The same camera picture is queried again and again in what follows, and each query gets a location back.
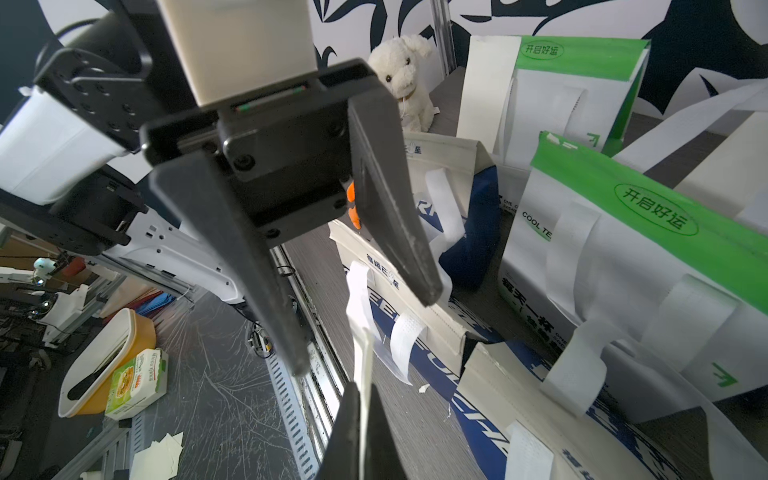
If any green white back left bag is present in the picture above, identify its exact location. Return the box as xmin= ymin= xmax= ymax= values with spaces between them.
xmin=455 ymin=34 xmax=652 ymax=211

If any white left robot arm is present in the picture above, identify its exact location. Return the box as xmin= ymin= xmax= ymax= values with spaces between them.
xmin=1 ymin=1 xmax=443 ymax=375

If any white plush rabbit toy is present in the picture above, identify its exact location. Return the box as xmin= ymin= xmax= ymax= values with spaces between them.
xmin=368 ymin=35 xmax=435 ymax=132

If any yellow white floor bin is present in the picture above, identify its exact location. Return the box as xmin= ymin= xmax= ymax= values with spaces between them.
xmin=58 ymin=308 xmax=156 ymax=418

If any green tissue box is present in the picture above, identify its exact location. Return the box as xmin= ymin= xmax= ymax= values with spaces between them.
xmin=105 ymin=349 xmax=168 ymax=421

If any blue white front right bag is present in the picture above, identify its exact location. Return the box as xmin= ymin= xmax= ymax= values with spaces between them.
xmin=451 ymin=341 xmax=682 ymax=479

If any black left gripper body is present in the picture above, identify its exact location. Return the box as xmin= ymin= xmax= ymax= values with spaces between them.
xmin=32 ymin=47 xmax=385 ymax=241

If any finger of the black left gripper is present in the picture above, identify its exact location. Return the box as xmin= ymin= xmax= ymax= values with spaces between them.
xmin=348 ymin=89 xmax=443 ymax=306
xmin=149 ymin=151 xmax=310 ymax=376

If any orange plush monster toy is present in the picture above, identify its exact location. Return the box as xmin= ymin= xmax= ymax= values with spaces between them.
xmin=345 ymin=181 xmax=362 ymax=231

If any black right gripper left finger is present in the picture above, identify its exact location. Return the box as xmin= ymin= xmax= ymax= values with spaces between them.
xmin=316 ymin=382 xmax=361 ymax=480

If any white blue back right bag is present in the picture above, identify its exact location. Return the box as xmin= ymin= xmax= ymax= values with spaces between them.
xmin=613 ymin=80 xmax=767 ymax=235

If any green white bag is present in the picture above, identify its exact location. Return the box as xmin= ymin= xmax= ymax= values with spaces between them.
xmin=455 ymin=34 xmax=652 ymax=211
xmin=497 ymin=131 xmax=768 ymax=480

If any blue white front left bag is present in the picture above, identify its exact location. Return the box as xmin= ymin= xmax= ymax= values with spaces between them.
xmin=329 ymin=220 xmax=498 ymax=400

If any green white middle bag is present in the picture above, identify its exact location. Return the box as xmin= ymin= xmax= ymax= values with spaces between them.
xmin=497 ymin=131 xmax=768 ymax=480

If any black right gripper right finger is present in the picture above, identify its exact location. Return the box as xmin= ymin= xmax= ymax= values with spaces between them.
xmin=363 ymin=385 xmax=408 ymax=480

